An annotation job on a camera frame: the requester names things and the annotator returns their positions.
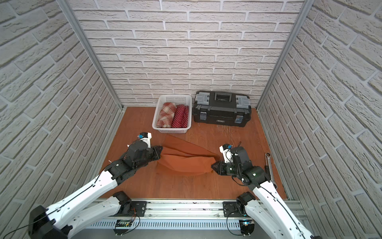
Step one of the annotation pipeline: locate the orange skirt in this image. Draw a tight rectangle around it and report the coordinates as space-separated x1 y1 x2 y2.
156 135 220 176

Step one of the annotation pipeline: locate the red plaid skirt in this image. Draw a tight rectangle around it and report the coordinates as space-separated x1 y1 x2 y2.
156 103 177 128

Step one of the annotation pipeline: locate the red polka dot skirt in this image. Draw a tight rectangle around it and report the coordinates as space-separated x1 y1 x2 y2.
171 105 189 128

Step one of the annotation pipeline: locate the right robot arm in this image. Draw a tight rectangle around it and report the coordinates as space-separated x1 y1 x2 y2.
211 144 316 239

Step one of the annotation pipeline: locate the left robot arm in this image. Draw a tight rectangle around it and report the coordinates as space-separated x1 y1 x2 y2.
26 139 163 239

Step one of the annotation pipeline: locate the right controller board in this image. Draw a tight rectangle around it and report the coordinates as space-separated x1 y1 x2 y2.
239 220 255 236

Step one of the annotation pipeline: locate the controller board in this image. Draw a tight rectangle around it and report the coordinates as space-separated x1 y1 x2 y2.
239 220 255 236
113 220 135 236

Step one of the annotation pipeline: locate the white plastic basket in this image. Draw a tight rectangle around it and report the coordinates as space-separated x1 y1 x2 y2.
152 95 192 133

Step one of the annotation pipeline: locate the black plastic toolbox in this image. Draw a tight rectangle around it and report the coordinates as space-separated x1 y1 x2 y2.
192 91 252 127

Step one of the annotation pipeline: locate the left controller board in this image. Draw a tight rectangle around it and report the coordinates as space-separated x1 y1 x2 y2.
113 220 135 236

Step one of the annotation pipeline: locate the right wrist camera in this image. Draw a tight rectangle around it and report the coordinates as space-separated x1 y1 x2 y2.
219 144 232 163

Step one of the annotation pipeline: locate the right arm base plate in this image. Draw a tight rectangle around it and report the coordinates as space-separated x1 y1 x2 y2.
222 201 247 217

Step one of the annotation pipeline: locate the aluminium mounting rail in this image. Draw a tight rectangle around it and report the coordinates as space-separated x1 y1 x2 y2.
61 198 308 222

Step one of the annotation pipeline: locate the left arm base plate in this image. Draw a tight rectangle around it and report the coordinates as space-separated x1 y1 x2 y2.
118 201 147 217

